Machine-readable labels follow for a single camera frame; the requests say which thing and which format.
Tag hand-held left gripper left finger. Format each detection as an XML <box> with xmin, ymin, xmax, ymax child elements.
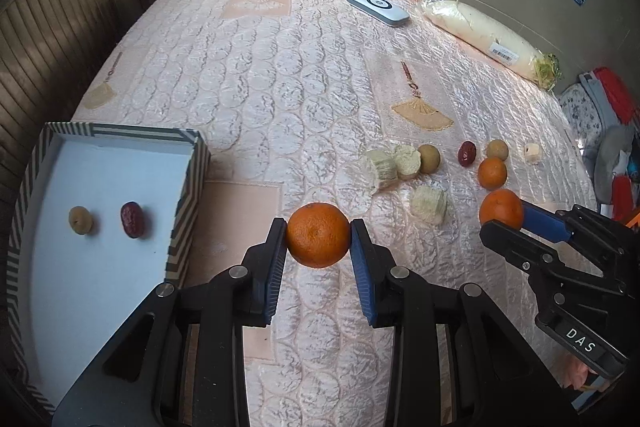
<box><xmin>50</xmin><ymin>218</ymin><xmax>289</xmax><ymax>427</ymax></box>

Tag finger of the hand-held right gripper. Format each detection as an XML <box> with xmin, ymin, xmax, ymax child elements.
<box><xmin>520</xmin><ymin>201</ymin><xmax>601</xmax><ymax>244</ymax></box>
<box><xmin>479</xmin><ymin>219</ymin><xmax>572</xmax><ymax>281</ymax></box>

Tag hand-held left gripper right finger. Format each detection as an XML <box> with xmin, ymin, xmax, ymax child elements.
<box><xmin>350</xmin><ymin>219</ymin><xmax>583</xmax><ymax>427</ymax></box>

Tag orange mandarin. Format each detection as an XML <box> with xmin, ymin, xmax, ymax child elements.
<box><xmin>286</xmin><ymin>202</ymin><xmax>352</xmax><ymax>269</ymax></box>
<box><xmin>477</xmin><ymin>157</ymin><xmax>508</xmax><ymax>190</ymax></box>
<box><xmin>479</xmin><ymin>189</ymin><xmax>524</xmax><ymax>230</ymax></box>

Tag red jujube date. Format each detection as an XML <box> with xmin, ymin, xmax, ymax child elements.
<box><xmin>457</xmin><ymin>140</ymin><xmax>477</xmax><ymax>168</ymax></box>
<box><xmin>120</xmin><ymin>202</ymin><xmax>146</xmax><ymax>239</ymax></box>

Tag pale green cake piece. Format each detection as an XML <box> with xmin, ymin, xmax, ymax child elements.
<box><xmin>366</xmin><ymin>148</ymin><xmax>399</xmax><ymax>192</ymax></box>

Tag striped rim white box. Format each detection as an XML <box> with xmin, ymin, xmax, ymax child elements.
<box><xmin>5</xmin><ymin>122</ymin><xmax>211</xmax><ymax>413</ymax></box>

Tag person's right hand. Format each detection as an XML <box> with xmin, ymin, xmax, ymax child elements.
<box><xmin>564</xmin><ymin>351</ymin><xmax>593</xmax><ymax>392</ymax></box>

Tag grey cloth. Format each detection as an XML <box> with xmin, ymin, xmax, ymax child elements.
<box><xmin>592</xmin><ymin>124</ymin><xmax>636</xmax><ymax>202</ymax></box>

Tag red cloth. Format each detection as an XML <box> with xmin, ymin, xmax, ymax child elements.
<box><xmin>592</xmin><ymin>67</ymin><xmax>638</xmax><ymax>125</ymax></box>

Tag pink quilted bedspread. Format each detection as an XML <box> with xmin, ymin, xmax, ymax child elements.
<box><xmin>75</xmin><ymin>0</ymin><xmax>601</xmax><ymax>427</ymax></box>

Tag plastic wrapped white radish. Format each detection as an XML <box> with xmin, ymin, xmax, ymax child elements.
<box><xmin>419</xmin><ymin>0</ymin><xmax>563</xmax><ymax>92</ymax></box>

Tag white oval device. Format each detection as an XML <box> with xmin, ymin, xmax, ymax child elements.
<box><xmin>346</xmin><ymin>0</ymin><xmax>411</xmax><ymax>28</ymax></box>

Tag wooden slatted panel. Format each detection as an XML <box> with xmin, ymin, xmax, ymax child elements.
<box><xmin>0</xmin><ymin>0</ymin><xmax>151</xmax><ymax>188</ymax></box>

